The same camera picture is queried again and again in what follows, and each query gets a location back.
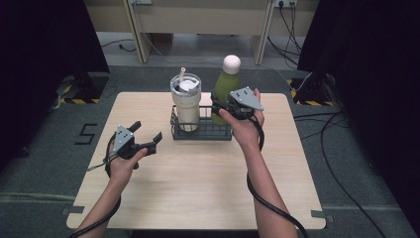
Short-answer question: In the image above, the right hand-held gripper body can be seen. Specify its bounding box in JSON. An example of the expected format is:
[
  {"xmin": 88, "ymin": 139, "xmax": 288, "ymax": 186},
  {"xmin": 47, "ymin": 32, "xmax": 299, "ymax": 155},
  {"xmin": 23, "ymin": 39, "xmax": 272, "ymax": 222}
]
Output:
[{"xmin": 212, "ymin": 86, "xmax": 264, "ymax": 121}]

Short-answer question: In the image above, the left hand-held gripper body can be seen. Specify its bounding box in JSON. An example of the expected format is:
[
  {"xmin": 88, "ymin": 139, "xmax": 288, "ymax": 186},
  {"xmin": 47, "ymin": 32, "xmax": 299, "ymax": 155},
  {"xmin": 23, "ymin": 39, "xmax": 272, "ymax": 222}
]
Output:
[{"xmin": 112, "ymin": 124, "xmax": 157, "ymax": 161}]

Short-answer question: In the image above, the green bottle with white cap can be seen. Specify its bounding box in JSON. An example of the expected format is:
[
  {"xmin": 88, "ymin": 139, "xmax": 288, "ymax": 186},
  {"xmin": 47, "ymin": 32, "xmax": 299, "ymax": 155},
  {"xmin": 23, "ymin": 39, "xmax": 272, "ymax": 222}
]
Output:
[{"xmin": 211, "ymin": 54, "xmax": 242, "ymax": 126}]

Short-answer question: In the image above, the white tumbler with clear lid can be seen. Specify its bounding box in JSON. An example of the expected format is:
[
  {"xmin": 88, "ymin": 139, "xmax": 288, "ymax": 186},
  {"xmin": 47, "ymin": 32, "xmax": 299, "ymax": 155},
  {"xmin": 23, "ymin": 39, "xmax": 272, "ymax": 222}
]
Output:
[{"xmin": 169, "ymin": 66, "xmax": 202, "ymax": 133}]

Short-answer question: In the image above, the black wire basket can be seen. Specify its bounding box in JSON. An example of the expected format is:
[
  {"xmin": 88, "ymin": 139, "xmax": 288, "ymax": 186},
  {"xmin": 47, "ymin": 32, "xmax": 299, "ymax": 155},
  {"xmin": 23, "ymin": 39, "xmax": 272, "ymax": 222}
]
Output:
[{"xmin": 169, "ymin": 104, "xmax": 234, "ymax": 142}]

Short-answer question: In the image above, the person's left hand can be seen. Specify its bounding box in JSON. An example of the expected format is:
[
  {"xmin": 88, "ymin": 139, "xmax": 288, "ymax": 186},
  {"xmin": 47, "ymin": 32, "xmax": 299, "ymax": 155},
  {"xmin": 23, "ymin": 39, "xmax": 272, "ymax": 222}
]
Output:
[{"xmin": 108, "ymin": 148, "xmax": 149, "ymax": 189}]

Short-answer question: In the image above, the person's right hand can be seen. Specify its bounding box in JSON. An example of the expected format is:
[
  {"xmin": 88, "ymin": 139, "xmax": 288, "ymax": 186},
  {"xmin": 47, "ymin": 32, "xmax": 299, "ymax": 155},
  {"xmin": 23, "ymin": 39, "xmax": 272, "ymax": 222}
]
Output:
[{"xmin": 218, "ymin": 88, "xmax": 266, "ymax": 152}]

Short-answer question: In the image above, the black stand base striped tape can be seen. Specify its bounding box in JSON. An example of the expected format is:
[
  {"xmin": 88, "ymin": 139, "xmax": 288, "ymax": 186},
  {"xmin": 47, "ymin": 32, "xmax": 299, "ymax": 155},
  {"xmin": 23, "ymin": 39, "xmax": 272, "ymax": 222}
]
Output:
[
  {"xmin": 58, "ymin": 72, "xmax": 110, "ymax": 105},
  {"xmin": 286, "ymin": 73, "xmax": 336, "ymax": 107}
]

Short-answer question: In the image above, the beige wooden desk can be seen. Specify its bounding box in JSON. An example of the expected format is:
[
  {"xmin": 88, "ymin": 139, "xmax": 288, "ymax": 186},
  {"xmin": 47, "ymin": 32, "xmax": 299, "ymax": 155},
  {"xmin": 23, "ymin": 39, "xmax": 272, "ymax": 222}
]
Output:
[{"xmin": 82, "ymin": 0, "xmax": 320, "ymax": 66}]

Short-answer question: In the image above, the grey tape strip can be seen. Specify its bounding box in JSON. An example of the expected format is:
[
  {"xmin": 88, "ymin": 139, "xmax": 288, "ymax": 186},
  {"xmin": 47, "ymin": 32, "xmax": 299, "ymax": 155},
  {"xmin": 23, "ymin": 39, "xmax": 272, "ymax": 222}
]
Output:
[
  {"xmin": 61, "ymin": 205, "xmax": 86, "ymax": 216},
  {"xmin": 310, "ymin": 209, "xmax": 335, "ymax": 223}
]

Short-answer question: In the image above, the black curtain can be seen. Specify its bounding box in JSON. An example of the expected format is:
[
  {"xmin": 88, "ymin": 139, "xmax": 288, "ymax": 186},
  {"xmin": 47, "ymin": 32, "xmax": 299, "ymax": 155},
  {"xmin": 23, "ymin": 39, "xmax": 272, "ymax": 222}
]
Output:
[
  {"xmin": 0, "ymin": 0, "xmax": 111, "ymax": 173},
  {"xmin": 296, "ymin": 0, "xmax": 420, "ymax": 229}
]

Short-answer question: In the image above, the left hand-held gripper cable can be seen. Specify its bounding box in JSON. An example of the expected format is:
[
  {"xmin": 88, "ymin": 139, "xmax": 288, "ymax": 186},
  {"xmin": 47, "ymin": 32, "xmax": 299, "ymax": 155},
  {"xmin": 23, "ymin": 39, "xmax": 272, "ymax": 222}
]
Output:
[{"xmin": 67, "ymin": 132, "xmax": 123, "ymax": 238}]

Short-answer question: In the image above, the hand-held gripper cable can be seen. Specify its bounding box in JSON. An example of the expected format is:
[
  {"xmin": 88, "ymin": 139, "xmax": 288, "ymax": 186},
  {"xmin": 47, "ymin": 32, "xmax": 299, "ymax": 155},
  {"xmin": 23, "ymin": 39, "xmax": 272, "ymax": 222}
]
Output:
[
  {"xmin": 67, "ymin": 132, "xmax": 123, "ymax": 238},
  {"xmin": 246, "ymin": 113, "xmax": 310, "ymax": 238}
]

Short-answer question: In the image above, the black hanging cable bundle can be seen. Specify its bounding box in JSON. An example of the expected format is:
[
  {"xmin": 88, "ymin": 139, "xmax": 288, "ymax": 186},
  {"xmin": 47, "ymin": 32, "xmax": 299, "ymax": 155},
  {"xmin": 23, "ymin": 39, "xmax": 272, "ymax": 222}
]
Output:
[{"xmin": 266, "ymin": 2, "xmax": 304, "ymax": 67}]

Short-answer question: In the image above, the short black floor cable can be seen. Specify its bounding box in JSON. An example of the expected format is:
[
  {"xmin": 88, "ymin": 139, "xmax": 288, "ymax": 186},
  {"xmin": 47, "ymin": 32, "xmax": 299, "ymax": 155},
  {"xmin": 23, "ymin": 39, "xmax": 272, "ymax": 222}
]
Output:
[{"xmin": 99, "ymin": 39, "xmax": 137, "ymax": 54}]

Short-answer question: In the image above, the right hand-held gripper cable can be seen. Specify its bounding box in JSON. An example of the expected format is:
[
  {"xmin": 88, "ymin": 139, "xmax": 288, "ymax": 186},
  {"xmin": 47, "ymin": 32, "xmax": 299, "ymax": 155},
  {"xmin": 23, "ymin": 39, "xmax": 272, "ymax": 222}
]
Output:
[{"xmin": 246, "ymin": 113, "xmax": 310, "ymax": 238}]

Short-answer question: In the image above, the long black floor cable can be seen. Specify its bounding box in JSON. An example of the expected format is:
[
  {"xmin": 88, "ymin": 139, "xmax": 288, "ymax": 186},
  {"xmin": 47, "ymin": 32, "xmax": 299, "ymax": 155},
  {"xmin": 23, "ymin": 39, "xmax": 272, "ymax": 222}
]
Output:
[{"xmin": 292, "ymin": 111, "xmax": 388, "ymax": 238}]

